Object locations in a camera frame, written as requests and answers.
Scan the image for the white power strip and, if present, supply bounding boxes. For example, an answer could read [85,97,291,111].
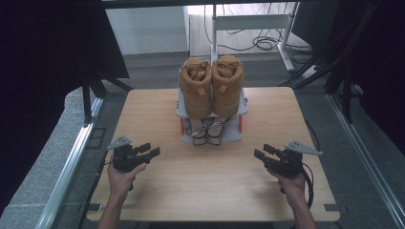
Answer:
[301,64,319,80]

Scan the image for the right hand-held gripper cable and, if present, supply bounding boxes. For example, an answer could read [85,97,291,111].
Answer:
[300,161,315,210]

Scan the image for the black floor cables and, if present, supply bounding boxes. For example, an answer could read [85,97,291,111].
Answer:
[203,3,313,55]

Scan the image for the black curtain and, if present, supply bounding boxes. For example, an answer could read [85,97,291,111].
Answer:
[330,0,405,156]
[0,0,130,218]

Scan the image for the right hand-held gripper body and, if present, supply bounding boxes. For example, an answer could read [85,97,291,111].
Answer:
[265,140,324,177]

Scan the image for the black heeled sandal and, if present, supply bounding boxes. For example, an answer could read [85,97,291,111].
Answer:
[184,116,209,147]
[206,115,231,146]

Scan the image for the person's right hand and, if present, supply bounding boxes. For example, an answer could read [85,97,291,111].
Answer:
[266,167,308,205]

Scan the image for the black tripod stand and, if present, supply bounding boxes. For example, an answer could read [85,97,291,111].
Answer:
[80,74,134,126]

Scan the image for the hand-held gripper cable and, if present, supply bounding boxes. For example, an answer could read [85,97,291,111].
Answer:
[300,161,315,210]
[77,152,115,229]

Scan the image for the tan suede boot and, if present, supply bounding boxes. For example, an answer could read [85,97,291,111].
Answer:
[210,54,245,119]
[179,56,213,120]

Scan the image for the black metal stand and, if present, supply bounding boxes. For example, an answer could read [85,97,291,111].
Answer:
[278,3,356,124]

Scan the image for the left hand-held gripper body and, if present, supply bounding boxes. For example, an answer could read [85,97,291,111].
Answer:
[107,135,148,174]

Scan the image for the person's left hand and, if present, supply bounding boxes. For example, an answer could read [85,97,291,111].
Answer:
[107,161,148,200]

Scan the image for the left hand-held gripper cable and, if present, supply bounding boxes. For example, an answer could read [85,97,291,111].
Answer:
[77,152,115,229]

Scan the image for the white two-tier shoe rack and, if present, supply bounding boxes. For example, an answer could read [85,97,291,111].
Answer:
[175,65,248,144]

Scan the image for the dark square floor hatch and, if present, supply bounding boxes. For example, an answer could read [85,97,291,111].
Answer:
[85,127,108,150]

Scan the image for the white metal desk frame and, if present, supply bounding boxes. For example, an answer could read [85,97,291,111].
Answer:
[209,1,301,73]

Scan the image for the aluminium floor rail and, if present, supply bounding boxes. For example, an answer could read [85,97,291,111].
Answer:
[34,96,105,229]
[328,94,405,229]

